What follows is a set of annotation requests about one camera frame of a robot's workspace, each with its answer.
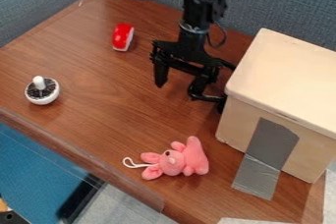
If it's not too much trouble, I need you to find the white toy mushroom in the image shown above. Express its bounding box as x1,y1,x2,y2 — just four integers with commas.
24,75,62,106

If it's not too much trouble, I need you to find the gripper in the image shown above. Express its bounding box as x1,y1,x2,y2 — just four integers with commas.
149,31,226,97

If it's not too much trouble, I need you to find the cabinet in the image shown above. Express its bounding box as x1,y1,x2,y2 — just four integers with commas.
213,27,336,185

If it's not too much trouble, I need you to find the pink plush bunny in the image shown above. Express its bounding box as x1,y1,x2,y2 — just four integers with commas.
120,135,212,182

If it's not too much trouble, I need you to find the grey tape strip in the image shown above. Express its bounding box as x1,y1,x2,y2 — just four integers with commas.
229,117,303,202

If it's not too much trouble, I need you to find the red and white toy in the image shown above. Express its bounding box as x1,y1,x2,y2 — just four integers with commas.
111,23,137,53

